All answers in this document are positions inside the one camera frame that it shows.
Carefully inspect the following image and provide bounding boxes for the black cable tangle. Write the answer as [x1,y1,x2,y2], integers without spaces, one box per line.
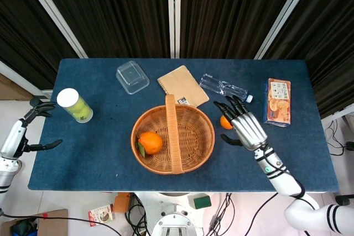
[327,121,354,157]

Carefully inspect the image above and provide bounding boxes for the black cables under table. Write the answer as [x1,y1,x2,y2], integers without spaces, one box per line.
[209,192,240,236]

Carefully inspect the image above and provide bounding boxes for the clear plastic water bottle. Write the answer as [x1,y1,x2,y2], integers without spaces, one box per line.
[199,74,254,103]

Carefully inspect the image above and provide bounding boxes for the blue orange snack box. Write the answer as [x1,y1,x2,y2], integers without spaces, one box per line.
[262,77,292,128]

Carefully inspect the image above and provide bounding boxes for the long black floor cable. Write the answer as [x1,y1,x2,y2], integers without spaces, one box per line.
[0,207,123,236]

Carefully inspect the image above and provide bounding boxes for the dark pleated curtain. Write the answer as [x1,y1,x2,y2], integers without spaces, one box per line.
[0,0,354,119]

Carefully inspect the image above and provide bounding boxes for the green block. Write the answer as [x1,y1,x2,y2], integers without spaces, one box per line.
[193,195,212,209]

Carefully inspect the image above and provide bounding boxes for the large orange with leaves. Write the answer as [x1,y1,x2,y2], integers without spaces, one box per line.
[137,130,164,157]

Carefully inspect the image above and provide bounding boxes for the brown cardboard box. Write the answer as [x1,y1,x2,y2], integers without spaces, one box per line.
[11,208,69,236]

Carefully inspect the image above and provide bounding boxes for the orange woven wicker basket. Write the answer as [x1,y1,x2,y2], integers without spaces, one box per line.
[131,94,216,175]

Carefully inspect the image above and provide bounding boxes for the clear plastic food container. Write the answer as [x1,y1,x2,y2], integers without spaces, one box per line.
[116,60,150,95]

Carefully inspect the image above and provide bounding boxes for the yellow green tennis ball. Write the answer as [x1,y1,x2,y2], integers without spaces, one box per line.
[67,98,85,115]
[76,107,93,123]

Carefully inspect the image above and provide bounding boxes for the small printed carton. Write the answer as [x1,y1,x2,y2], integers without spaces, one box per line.
[88,204,116,224]

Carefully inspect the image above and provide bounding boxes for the white frame post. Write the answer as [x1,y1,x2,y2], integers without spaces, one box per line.
[18,0,89,59]
[253,0,314,60]
[166,0,182,59]

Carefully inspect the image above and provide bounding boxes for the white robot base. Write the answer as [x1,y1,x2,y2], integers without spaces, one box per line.
[132,191,214,236]

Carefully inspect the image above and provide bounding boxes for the small round orange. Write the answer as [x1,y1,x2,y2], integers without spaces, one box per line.
[220,114,235,130]

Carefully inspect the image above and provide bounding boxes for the orange block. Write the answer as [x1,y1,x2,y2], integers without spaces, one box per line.
[114,193,131,213]

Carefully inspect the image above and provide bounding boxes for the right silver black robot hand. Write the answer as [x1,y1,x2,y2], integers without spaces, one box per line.
[214,95,268,151]

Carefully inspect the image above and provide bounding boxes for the blue table cloth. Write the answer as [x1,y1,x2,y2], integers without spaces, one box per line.
[27,58,340,194]

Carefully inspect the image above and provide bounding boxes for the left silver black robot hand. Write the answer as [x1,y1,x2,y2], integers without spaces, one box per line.
[0,98,63,160]

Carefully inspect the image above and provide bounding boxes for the black cable bundle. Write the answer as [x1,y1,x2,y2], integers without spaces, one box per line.
[126,193,150,236]

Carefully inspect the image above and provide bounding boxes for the brown spiral notebook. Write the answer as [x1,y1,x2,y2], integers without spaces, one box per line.
[157,65,210,109]

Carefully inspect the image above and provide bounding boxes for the clear tennis ball canister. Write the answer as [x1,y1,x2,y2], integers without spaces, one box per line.
[56,88,94,124]

